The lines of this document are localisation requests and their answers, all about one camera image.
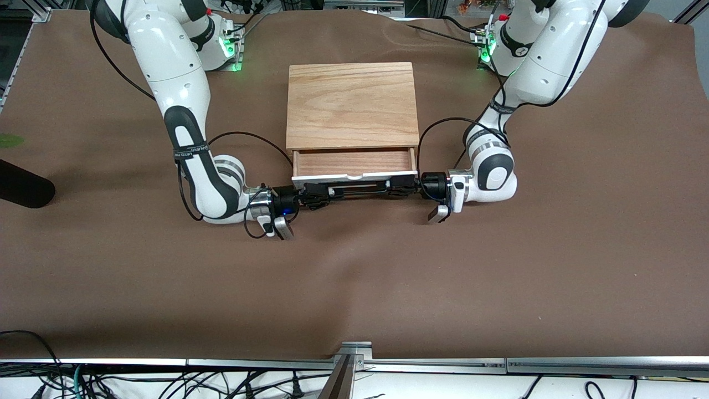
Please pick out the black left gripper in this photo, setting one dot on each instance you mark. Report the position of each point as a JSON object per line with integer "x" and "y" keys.
{"x": 432, "y": 185}

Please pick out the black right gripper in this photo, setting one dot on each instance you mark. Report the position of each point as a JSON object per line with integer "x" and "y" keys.
{"x": 286, "y": 198}

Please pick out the brown table cloth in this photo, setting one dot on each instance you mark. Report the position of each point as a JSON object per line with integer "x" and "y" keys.
{"x": 354, "y": 277}

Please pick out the white-fronted wooden drawer with notch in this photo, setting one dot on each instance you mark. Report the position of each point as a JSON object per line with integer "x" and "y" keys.
{"x": 354, "y": 163}

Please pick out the black ribbed foam cylinder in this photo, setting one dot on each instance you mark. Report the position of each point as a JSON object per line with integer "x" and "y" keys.
{"x": 25, "y": 191}

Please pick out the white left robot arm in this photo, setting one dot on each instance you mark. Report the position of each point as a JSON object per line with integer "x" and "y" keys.
{"x": 554, "y": 61}

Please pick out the aluminium background rail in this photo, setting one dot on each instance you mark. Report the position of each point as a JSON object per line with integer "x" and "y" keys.
{"x": 363, "y": 4}

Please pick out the aluminium side frame rail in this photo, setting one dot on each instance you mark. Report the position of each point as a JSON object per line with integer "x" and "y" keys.
{"x": 14, "y": 64}

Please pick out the wooden drawer cabinet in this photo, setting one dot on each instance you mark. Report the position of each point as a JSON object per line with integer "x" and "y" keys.
{"x": 352, "y": 105}

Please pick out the aluminium corner bracket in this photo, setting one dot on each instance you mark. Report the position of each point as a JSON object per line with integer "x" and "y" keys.
{"x": 36, "y": 11}

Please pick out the diagonal aluminium frame rail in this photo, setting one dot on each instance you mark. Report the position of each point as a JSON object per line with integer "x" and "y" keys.
{"x": 689, "y": 11}

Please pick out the green leaf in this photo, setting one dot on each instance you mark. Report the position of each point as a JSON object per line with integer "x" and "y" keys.
{"x": 10, "y": 141}

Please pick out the aluminium frame post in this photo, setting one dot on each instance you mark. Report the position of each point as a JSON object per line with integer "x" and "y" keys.
{"x": 346, "y": 377}

